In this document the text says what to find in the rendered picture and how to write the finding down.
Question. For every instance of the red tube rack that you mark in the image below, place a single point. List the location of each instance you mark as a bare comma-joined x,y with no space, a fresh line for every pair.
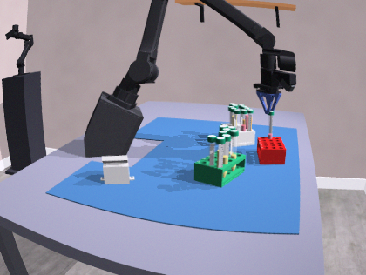
271,154

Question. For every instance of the green tube rack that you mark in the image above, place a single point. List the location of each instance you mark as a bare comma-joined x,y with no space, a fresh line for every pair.
214,176

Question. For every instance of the blue flat mat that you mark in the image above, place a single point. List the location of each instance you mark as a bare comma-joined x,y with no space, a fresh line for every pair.
265,198

